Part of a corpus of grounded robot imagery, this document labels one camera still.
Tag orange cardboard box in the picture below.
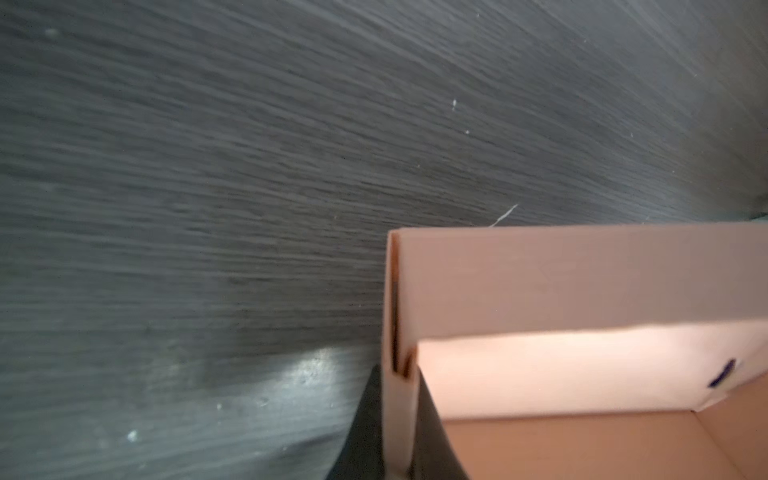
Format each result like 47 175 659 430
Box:
381 222 767 479

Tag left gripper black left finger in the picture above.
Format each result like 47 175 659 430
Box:
326 365 384 480

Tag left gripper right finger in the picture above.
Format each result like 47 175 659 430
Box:
410 375 469 480

